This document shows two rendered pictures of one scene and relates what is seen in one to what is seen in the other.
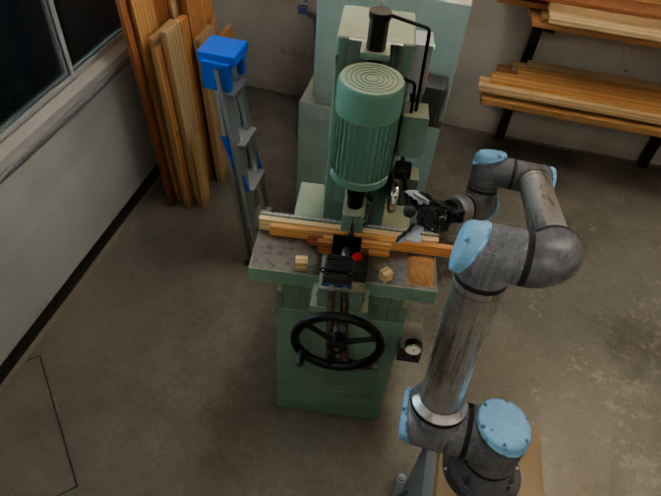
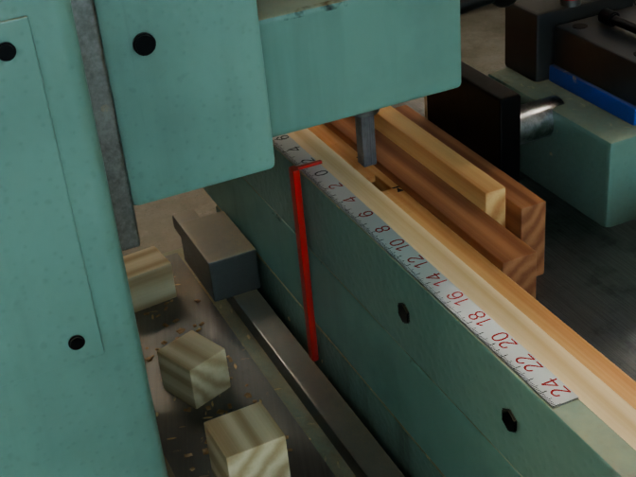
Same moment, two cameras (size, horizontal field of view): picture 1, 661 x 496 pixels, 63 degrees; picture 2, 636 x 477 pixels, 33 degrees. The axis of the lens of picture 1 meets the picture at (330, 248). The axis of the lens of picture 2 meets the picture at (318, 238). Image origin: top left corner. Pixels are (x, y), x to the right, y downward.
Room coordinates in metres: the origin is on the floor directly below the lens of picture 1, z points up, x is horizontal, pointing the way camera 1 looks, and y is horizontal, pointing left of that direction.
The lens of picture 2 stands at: (1.54, 0.48, 1.26)
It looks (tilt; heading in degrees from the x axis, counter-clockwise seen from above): 30 degrees down; 246
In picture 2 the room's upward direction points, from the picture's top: 6 degrees counter-clockwise
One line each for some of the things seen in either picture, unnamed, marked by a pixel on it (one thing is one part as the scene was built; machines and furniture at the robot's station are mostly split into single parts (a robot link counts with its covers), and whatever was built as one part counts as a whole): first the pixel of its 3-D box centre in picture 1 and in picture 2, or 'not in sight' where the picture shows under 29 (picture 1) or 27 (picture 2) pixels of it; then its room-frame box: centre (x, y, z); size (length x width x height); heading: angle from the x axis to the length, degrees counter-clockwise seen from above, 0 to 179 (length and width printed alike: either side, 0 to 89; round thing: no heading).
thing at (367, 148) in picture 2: not in sight; (364, 127); (1.26, -0.06, 0.97); 0.01 x 0.01 x 0.05; 88
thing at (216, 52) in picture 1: (242, 164); not in sight; (2.03, 0.46, 0.58); 0.27 x 0.25 x 1.16; 80
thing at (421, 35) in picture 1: (418, 62); not in sight; (1.58, -0.21, 1.40); 0.10 x 0.06 x 0.16; 178
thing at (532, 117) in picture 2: (345, 254); (510, 127); (1.16, -0.05, 0.95); 0.09 x 0.07 x 0.09; 88
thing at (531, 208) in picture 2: (342, 248); (458, 185); (1.21, -0.04, 0.93); 0.17 x 0.02 x 0.05; 88
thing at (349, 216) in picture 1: (354, 211); (327, 52); (1.28, -0.06, 1.03); 0.14 x 0.07 x 0.09; 178
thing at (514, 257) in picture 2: (342, 241); (416, 206); (1.24, -0.04, 0.92); 0.23 x 0.02 x 0.04; 88
